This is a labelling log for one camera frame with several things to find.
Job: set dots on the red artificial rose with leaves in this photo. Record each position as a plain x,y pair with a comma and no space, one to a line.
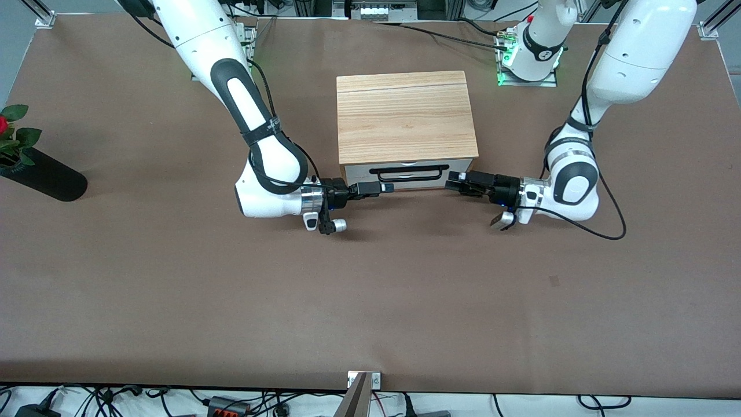
23,138

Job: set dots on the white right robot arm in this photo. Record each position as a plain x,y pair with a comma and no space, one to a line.
197,35

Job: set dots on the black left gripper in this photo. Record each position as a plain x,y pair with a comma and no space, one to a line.
505,188

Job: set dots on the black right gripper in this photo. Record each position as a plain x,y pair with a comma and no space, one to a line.
335,193

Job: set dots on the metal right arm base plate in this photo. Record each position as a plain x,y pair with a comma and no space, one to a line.
252,52

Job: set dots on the black cylindrical vase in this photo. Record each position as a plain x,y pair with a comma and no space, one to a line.
52,179

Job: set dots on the aluminium frame corner post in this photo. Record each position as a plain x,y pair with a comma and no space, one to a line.
709,28
43,18

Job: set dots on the black power adapter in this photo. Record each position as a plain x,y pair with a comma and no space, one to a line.
35,411

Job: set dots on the black box with orange connectors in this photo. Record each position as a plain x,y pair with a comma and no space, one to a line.
228,407

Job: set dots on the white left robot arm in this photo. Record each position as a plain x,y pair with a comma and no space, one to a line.
637,52

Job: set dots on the white power strip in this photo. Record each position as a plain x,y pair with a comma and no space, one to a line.
376,10

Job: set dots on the slanted camera mount beam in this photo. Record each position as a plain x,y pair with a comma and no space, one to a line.
356,399

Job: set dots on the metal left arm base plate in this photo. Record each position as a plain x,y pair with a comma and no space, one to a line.
550,83

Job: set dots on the small metal edge bracket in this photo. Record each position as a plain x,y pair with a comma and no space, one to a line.
375,380

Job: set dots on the light wooden drawer cabinet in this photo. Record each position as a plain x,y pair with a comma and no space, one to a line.
405,116

